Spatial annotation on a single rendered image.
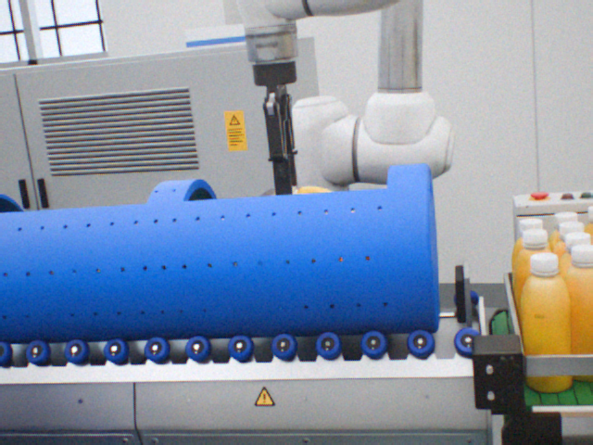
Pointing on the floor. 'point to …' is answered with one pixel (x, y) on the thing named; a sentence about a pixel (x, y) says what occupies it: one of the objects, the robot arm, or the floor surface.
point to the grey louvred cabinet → (138, 126)
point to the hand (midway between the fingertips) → (284, 177)
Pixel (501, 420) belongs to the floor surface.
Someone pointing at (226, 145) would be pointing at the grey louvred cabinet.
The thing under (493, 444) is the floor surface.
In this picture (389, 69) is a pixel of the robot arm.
